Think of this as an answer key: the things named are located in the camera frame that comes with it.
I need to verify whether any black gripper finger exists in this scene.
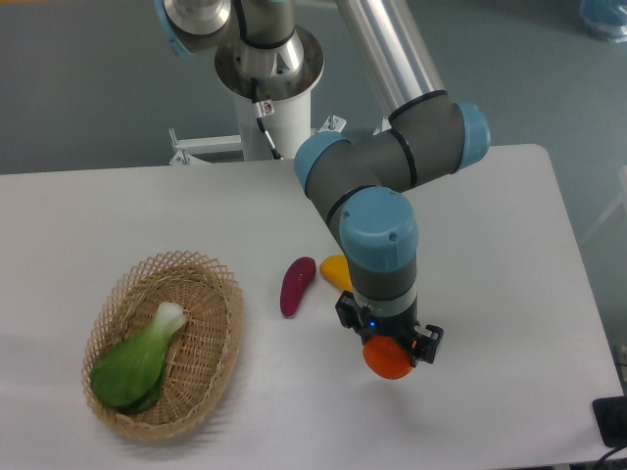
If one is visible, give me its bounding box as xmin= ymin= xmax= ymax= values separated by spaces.
xmin=335 ymin=291 xmax=361 ymax=334
xmin=410 ymin=323 xmax=444 ymax=367

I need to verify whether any woven wicker basket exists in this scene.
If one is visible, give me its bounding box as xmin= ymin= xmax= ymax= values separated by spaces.
xmin=81 ymin=251 xmax=244 ymax=441

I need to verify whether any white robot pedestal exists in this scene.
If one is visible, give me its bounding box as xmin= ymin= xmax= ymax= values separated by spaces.
xmin=169 ymin=25 xmax=347 ymax=165

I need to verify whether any purple eggplant toy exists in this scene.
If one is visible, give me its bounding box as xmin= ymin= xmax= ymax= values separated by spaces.
xmin=279 ymin=257 xmax=316 ymax=318

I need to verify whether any green bok choy toy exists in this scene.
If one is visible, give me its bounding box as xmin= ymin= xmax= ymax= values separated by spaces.
xmin=90 ymin=302 xmax=186 ymax=415

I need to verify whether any yellow mango toy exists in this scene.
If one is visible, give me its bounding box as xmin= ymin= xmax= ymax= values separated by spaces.
xmin=320 ymin=255 xmax=353 ymax=292

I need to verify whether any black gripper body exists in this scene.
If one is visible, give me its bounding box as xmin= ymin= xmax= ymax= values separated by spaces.
xmin=353 ymin=292 xmax=419 ymax=356

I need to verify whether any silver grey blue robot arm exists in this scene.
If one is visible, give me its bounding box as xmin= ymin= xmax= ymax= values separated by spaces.
xmin=155 ymin=1 xmax=490 ymax=380

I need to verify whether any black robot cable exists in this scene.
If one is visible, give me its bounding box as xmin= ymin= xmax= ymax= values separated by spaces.
xmin=249 ymin=76 xmax=285 ymax=162

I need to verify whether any black device at table edge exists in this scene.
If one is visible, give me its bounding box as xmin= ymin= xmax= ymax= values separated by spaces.
xmin=592 ymin=396 xmax=626 ymax=447

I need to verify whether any orange toy fruit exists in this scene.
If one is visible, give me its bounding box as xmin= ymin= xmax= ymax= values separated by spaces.
xmin=362 ymin=335 xmax=413 ymax=380

